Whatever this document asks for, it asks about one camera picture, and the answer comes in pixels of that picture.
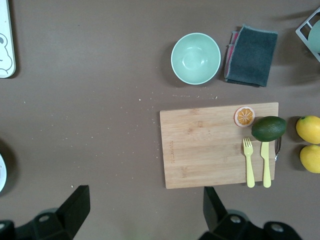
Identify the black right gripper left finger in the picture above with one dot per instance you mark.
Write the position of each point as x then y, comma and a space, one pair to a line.
72, 215

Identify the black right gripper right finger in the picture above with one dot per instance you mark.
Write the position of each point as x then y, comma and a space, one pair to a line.
217, 217

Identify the white round plate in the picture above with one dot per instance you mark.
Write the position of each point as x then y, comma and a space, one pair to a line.
2, 172

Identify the yellow plastic fork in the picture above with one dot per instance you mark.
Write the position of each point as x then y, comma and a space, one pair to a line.
250, 165

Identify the wooden cutting board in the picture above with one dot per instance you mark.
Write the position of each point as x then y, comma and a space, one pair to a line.
205, 150

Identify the yellow plastic knife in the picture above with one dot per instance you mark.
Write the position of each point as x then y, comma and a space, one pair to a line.
266, 165

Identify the metal peeler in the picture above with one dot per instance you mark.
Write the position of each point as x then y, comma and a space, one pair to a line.
278, 150

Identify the green avocado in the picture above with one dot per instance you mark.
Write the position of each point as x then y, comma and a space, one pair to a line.
268, 128

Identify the orange slice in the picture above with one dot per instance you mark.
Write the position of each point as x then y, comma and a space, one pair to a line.
244, 116

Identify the yellow lemon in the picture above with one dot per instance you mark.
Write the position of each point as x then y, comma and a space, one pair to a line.
310, 130
311, 158

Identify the pink folded cloth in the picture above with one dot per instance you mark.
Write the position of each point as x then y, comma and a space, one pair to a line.
230, 60

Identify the pale green bowl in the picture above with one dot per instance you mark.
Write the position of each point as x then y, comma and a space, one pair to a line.
195, 58

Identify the dark grey folded cloth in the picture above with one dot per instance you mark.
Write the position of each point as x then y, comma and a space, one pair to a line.
252, 56

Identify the beige bear print tray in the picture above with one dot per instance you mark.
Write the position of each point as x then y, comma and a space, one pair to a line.
5, 30

